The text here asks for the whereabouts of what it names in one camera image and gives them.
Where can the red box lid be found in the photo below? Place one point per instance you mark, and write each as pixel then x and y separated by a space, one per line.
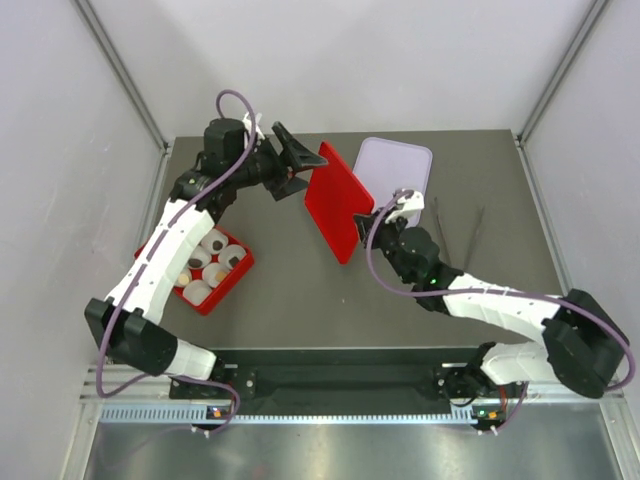
pixel 334 196

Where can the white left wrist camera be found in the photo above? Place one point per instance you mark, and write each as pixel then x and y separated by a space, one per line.
pixel 252 123

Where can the metal tongs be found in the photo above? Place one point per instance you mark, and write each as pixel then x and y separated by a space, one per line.
pixel 450 232

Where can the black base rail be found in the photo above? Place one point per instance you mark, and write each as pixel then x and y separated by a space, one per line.
pixel 356 381

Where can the lavender plastic tray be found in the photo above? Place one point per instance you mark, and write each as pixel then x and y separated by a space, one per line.
pixel 385 166

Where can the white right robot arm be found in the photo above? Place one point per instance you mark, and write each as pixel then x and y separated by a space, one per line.
pixel 569 339

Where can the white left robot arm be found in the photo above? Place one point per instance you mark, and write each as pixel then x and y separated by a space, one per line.
pixel 126 324

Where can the red chocolate box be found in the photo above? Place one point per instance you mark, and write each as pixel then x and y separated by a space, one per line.
pixel 225 285

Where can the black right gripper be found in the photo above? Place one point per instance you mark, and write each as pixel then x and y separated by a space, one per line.
pixel 382 227

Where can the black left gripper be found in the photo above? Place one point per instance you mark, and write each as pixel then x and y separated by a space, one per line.
pixel 297 157

